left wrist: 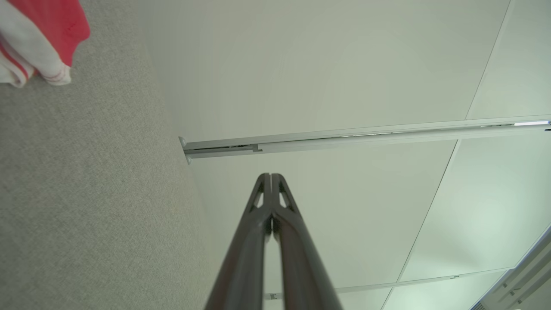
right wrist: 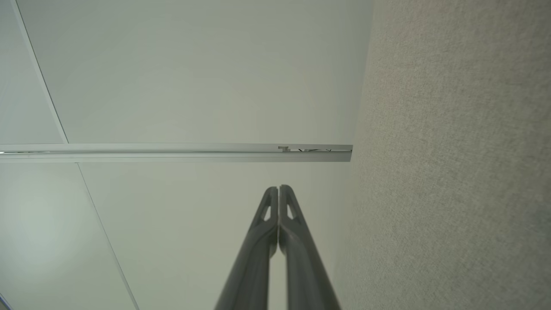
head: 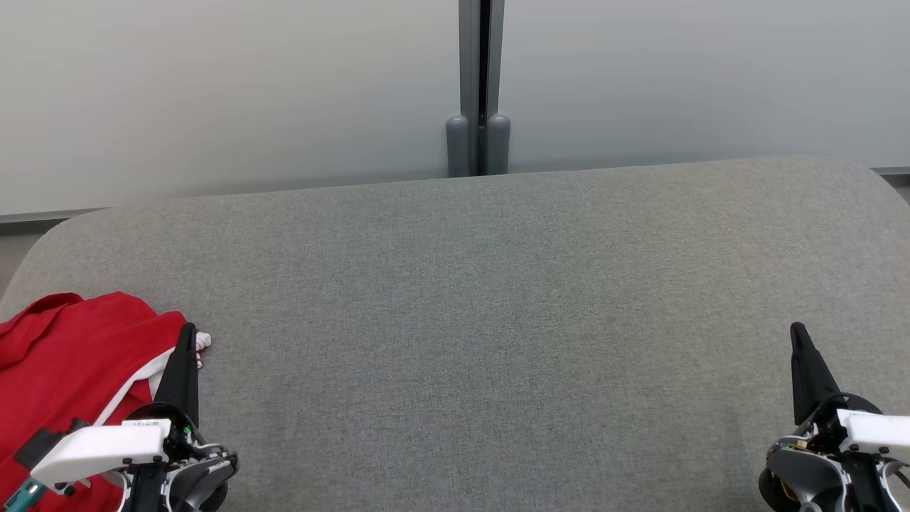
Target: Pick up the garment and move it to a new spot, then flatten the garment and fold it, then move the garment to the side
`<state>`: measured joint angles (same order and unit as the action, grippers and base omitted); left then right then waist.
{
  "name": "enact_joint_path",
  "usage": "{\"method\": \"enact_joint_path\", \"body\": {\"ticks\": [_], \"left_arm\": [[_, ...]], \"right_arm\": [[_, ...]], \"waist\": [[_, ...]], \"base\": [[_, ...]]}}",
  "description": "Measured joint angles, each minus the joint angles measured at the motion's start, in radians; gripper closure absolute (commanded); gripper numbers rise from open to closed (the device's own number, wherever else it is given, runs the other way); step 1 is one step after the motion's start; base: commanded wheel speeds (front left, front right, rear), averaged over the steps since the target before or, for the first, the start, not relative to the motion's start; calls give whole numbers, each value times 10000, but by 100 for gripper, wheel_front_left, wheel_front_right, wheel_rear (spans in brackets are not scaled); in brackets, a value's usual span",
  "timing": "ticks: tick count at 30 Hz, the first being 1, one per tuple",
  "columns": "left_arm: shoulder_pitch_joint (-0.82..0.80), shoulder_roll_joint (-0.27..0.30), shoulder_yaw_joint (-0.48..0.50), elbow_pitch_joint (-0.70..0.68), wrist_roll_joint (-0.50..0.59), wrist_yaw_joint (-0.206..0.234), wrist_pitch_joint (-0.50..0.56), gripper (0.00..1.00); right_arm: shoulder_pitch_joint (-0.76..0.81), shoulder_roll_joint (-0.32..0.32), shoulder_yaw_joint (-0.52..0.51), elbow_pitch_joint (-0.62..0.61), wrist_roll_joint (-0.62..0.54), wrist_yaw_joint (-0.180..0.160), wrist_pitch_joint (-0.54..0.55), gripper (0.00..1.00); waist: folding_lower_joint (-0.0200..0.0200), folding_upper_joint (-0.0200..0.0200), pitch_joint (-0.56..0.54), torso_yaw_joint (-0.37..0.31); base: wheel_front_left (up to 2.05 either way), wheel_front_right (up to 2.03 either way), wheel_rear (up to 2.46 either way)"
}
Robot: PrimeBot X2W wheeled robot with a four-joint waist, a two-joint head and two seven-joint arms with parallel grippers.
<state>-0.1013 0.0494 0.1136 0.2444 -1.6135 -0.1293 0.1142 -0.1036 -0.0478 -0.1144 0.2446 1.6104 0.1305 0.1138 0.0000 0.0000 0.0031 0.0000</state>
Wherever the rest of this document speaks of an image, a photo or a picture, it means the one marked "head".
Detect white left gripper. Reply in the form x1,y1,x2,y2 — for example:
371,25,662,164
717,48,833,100
30,323,205,493

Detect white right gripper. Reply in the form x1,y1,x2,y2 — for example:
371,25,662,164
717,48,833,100
789,322,910,452

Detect grey metal partition post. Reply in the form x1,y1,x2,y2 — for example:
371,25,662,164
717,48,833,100
446,0,511,177

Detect red shorts with white stripe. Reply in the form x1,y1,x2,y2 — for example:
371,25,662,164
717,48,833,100
0,292,212,512

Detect teal left camera plug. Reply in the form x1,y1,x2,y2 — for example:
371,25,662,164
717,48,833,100
0,478,45,512

